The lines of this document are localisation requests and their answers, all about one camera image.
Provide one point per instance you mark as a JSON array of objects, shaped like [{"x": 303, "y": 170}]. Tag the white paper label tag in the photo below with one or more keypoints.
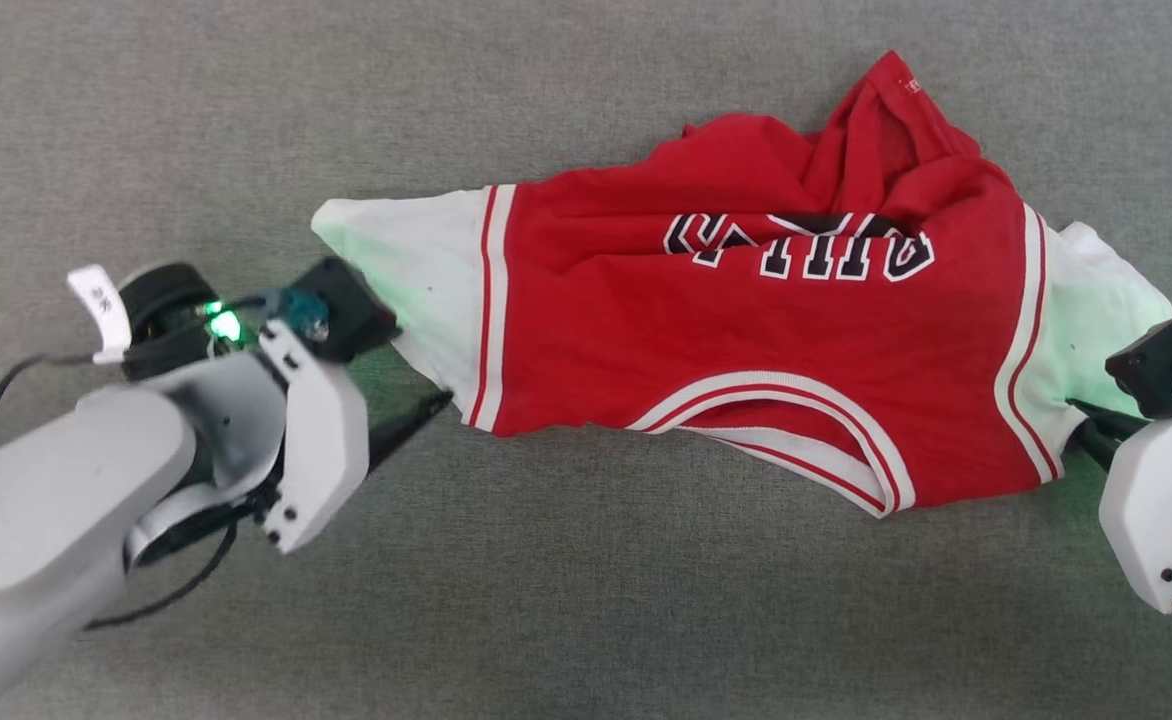
[{"x": 101, "y": 305}]

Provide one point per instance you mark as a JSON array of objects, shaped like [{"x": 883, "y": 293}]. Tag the red and white basketball jersey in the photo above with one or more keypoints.
[{"x": 746, "y": 330}]

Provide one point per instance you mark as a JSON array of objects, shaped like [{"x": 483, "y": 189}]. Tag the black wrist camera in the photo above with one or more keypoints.
[
  {"x": 356, "y": 310},
  {"x": 1146, "y": 365}
]

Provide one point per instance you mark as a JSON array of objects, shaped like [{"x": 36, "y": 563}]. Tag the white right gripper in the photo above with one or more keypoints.
[{"x": 1146, "y": 510}]

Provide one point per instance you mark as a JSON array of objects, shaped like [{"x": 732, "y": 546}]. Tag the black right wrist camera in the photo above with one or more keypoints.
[{"x": 1146, "y": 365}]

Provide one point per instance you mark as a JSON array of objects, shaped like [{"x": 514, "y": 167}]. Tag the black round wrist housing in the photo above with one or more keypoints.
[{"x": 161, "y": 300}]

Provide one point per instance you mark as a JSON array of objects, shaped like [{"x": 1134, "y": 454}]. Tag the grey fabric sofa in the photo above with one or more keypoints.
[{"x": 586, "y": 620}]

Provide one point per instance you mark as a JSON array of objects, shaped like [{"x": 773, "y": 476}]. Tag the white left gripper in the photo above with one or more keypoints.
[{"x": 326, "y": 450}]

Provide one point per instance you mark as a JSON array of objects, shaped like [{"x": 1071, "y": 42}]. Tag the teal left camera connector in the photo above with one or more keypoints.
[{"x": 304, "y": 312}]

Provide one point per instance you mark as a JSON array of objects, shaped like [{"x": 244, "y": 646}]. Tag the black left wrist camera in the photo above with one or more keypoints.
[{"x": 356, "y": 310}]

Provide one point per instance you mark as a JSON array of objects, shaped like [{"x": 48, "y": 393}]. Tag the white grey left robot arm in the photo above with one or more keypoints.
[{"x": 46, "y": 500}]

